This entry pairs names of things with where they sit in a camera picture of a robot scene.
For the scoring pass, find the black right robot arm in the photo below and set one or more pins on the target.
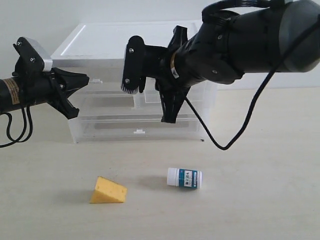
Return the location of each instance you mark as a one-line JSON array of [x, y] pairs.
[[236, 37]]

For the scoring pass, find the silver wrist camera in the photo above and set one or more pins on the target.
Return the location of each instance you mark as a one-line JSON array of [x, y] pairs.
[[32, 59], [133, 80]]

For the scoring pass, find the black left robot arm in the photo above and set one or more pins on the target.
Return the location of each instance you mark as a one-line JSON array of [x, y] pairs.
[[16, 92]]

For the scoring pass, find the clear bottom drawer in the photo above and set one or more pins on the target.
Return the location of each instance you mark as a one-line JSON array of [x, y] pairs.
[[108, 128]]

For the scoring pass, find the clear drawer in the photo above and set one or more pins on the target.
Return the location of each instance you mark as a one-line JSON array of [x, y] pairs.
[[108, 128], [111, 105], [202, 95], [101, 80]]

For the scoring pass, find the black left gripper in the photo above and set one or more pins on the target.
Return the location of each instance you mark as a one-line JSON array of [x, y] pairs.
[[64, 84]]

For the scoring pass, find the yellow cheese wedge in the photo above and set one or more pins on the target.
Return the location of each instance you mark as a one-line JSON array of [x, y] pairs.
[[107, 192]]

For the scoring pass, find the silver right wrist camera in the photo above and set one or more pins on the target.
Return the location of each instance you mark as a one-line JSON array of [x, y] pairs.
[[133, 80]]

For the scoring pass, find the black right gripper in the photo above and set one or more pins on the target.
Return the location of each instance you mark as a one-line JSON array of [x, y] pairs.
[[156, 65]]

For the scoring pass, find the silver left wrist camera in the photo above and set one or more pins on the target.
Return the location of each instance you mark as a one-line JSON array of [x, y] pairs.
[[32, 59]]

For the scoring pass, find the white blue-labelled pill bottle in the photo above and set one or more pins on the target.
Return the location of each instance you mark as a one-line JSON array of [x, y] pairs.
[[184, 178]]

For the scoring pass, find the white plastic drawer cabinet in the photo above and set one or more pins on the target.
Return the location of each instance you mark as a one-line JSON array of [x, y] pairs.
[[102, 44]]

